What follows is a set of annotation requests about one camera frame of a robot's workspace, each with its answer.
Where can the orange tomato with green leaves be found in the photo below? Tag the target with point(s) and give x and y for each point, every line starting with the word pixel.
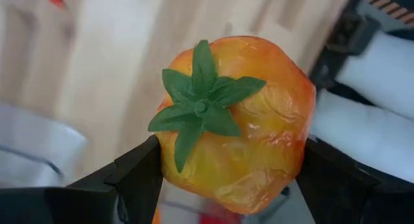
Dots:
pixel 258 120

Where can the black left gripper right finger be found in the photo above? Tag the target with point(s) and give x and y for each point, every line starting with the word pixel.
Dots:
pixel 355 204

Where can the black hazard-striped mat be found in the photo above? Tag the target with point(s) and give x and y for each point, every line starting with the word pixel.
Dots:
pixel 391 5

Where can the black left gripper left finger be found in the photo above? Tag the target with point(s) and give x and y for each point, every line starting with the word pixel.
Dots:
pixel 81 208

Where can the white plastic bin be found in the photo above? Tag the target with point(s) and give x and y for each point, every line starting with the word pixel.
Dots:
pixel 372 136

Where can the large clear plastic bin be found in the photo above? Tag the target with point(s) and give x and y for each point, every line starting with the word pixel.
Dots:
pixel 32 136

